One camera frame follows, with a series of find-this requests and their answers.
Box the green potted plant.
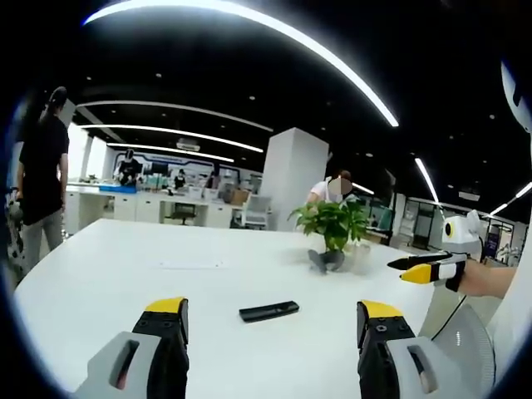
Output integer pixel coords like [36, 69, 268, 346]
[288, 199, 372, 274]

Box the long white counter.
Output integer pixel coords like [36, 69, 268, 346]
[65, 185, 247, 234]

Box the white worn device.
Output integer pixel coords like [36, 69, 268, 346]
[500, 57, 532, 135]

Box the white square pillar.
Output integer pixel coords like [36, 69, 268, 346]
[260, 126, 330, 230]

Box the person's white shirt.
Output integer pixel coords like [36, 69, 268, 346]
[485, 265, 532, 387]

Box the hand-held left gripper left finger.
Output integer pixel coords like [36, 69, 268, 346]
[74, 297, 190, 399]

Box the black remote control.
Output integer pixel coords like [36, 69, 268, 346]
[239, 302, 300, 323]

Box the white office chair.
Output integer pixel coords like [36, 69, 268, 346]
[240, 194, 272, 229]

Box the long curved ceiling light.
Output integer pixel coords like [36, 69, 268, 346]
[81, 0, 400, 128]

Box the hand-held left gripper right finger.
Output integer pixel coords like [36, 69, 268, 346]
[356, 299, 441, 399]

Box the thin dark cable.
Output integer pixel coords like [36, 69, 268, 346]
[431, 290, 467, 340]

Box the black office chair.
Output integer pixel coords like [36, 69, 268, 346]
[170, 202, 197, 226]

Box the grey mesh chair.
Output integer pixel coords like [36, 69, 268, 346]
[418, 303, 496, 399]

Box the white and black equipment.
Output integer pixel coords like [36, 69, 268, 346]
[5, 186, 27, 269]

